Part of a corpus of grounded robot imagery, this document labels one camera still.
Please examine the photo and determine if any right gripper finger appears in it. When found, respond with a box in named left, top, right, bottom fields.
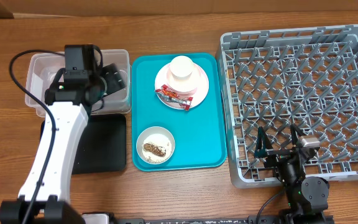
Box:
left=254, top=126, right=273, bottom=158
left=290, top=124, right=305, bottom=145

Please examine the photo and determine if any red snack wrapper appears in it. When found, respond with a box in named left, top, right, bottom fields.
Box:
left=155, top=85, right=193, bottom=111

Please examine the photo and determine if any grey bowl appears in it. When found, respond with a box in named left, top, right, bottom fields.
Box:
left=136, top=126, right=175, bottom=165

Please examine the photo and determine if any brown food piece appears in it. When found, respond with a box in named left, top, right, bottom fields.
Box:
left=143, top=143, right=166, bottom=157

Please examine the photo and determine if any white rice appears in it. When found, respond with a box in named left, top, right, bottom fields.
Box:
left=142, top=134, right=173, bottom=164

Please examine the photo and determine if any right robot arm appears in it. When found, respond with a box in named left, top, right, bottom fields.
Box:
left=248, top=124, right=334, bottom=223

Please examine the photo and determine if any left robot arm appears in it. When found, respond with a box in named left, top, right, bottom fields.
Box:
left=0, top=101, right=126, bottom=223

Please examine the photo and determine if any grey dishwasher rack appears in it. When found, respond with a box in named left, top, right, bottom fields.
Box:
left=216, top=24, right=358, bottom=189

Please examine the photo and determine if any white round plate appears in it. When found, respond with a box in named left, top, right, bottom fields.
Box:
left=155, top=63, right=209, bottom=110

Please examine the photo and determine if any teal serving tray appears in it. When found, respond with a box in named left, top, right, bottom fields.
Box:
left=132, top=53, right=227, bottom=171

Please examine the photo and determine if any pink bowl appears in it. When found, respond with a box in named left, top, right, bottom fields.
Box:
left=166, top=63, right=202, bottom=93

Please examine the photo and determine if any white cup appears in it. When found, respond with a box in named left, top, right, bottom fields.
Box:
left=170, top=55, right=194, bottom=78

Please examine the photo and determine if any black tray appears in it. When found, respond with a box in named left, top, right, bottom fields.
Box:
left=40, top=113, right=127, bottom=175

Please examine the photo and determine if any clear plastic bin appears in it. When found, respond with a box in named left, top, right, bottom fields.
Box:
left=26, top=49, right=132, bottom=115

